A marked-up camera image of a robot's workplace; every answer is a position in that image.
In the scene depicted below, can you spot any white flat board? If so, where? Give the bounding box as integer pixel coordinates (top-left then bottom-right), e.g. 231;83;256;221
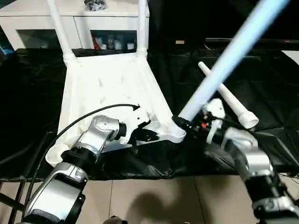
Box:
281;50;299;66

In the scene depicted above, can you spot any white plastic table leg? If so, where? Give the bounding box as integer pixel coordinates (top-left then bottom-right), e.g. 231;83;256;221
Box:
198;62;259;129
48;0;75;63
171;0;292;138
136;0;150;59

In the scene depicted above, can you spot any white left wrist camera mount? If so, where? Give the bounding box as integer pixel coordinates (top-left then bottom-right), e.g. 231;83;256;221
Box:
119;105;155;145

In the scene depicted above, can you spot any black metal stand frame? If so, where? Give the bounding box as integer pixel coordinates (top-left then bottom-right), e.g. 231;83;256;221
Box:
0;179;31;220

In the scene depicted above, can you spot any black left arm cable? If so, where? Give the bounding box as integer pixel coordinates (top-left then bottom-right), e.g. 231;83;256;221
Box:
23;104;141;210

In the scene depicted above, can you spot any white plastic table top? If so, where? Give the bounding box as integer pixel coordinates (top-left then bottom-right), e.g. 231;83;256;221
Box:
45;50;187;168

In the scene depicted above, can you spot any dark rounded robot part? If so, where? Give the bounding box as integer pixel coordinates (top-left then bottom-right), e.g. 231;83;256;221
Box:
106;216;128;224

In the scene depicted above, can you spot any black mat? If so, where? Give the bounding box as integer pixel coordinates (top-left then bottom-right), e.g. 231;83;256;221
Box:
0;48;299;182

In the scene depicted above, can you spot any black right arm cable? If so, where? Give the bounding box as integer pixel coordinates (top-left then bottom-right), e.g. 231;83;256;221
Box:
209;114;299;203

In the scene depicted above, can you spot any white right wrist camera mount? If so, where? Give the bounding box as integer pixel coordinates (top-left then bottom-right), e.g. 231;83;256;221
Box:
202;98;226;145

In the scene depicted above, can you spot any white cabinet with glass doors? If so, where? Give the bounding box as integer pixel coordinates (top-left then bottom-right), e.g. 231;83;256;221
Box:
0;0;150;51

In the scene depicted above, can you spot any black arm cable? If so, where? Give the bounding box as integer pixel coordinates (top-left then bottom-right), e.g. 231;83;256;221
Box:
209;114;299;203
23;104;141;210

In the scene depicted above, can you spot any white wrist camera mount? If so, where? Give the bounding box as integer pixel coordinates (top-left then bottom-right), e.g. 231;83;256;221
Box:
202;98;226;145
119;105;155;145

